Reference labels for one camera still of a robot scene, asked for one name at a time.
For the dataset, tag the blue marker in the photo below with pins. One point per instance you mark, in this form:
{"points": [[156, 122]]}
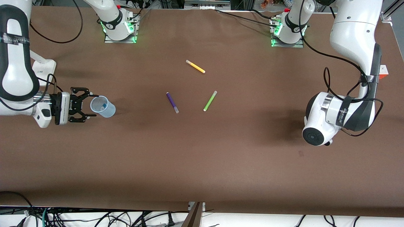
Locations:
{"points": [[103, 107]]}

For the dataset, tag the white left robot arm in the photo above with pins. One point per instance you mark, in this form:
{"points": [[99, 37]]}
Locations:
{"points": [[350, 34]]}

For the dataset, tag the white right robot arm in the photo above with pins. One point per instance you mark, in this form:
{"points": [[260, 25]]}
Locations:
{"points": [[15, 75]]}

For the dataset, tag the translucent blue plastic cup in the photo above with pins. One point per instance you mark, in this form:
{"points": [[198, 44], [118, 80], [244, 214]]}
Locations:
{"points": [[105, 108]]}

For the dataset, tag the white plastic stand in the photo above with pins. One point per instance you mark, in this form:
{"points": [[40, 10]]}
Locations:
{"points": [[44, 67]]}

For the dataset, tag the purple marker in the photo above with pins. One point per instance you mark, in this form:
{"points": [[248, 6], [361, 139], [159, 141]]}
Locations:
{"points": [[172, 101]]}

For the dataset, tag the yellow marker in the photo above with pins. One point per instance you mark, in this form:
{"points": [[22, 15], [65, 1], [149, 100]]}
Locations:
{"points": [[196, 66]]}

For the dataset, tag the green marker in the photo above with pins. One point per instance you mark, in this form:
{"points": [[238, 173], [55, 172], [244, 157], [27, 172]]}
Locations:
{"points": [[210, 101]]}

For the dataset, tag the black power plug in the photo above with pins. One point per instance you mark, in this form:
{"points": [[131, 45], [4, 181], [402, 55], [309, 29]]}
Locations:
{"points": [[170, 220]]}

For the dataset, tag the grey metal box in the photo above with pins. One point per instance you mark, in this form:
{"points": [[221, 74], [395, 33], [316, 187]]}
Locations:
{"points": [[206, 3]]}

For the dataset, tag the small white orange box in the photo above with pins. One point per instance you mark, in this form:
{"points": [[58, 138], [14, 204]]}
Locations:
{"points": [[384, 71]]}

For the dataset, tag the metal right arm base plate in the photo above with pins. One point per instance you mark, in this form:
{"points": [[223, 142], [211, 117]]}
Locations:
{"points": [[121, 40]]}

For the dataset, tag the aluminium frame beam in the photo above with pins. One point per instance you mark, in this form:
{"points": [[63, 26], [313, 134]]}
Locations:
{"points": [[193, 217]]}

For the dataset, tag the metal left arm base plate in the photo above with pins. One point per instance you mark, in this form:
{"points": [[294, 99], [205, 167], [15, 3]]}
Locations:
{"points": [[288, 45]]}

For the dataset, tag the aluminium profile bracket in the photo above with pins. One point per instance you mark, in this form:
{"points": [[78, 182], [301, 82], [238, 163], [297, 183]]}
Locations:
{"points": [[389, 12]]}

